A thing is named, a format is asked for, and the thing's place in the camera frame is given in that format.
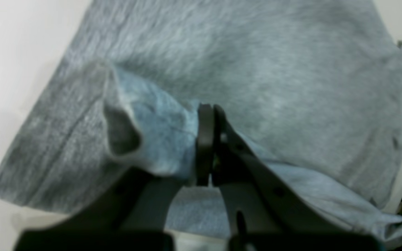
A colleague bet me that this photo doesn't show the grey T-shirt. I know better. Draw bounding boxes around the grey T-shirt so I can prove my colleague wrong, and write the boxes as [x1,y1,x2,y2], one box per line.
[0,0,402,242]

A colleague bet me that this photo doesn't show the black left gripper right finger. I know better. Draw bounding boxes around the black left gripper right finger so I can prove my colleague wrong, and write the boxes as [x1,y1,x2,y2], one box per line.
[212,105,386,251]

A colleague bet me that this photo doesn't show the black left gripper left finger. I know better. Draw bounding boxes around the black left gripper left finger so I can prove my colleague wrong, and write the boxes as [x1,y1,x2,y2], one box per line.
[13,104,215,251]

